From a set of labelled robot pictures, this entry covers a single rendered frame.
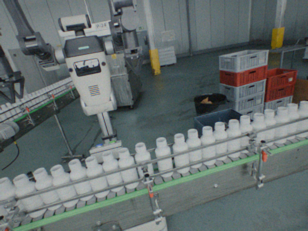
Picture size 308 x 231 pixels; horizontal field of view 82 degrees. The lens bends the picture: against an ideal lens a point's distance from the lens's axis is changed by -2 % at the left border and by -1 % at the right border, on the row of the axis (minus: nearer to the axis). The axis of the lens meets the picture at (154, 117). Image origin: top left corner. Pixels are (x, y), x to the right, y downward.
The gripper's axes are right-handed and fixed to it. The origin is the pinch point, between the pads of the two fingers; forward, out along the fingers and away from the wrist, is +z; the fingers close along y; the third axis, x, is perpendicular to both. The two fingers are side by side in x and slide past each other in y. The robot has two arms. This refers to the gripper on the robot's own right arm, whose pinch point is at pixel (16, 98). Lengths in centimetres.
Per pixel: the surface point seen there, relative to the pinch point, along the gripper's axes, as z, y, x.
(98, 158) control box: 31.4, 3.5, 21.8
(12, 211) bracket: 31.3, 21.3, -5.0
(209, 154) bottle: 33, 19, 66
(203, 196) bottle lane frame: 53, 21, 62
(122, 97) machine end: 108, -351, 41
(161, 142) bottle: 23, 17, 48
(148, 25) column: -65, -744, 215
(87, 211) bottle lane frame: 41.5, 20.9, 15.6
